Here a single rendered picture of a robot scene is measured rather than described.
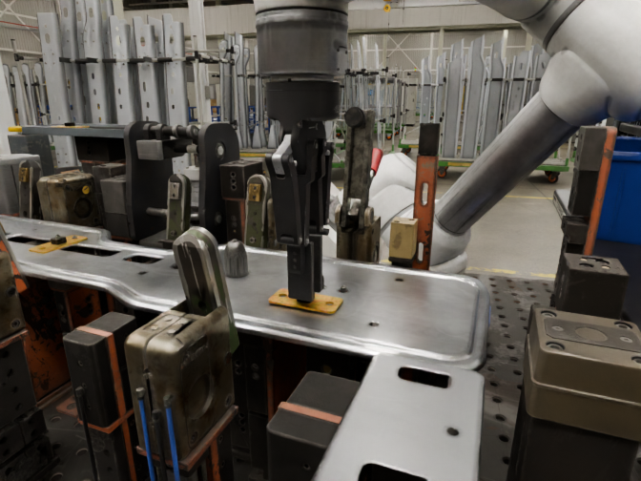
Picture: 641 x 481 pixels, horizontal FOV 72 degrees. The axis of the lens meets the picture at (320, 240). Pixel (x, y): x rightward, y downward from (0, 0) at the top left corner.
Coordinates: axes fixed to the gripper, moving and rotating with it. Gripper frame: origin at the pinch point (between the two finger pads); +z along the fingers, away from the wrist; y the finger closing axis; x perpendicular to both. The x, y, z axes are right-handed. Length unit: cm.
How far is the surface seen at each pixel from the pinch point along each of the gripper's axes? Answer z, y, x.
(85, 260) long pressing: 4.5, 1.2, 36.5
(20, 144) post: -7, 35, 94
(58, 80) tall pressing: -35, 304, 405
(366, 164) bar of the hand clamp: -9.3, 19.1, -1.7
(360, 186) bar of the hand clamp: -5.9, 19.5, -0.6
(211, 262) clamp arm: -4.4, -12.5, 3.8
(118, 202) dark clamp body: 1, 21, 49
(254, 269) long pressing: 4.6, 7.1, 11.0
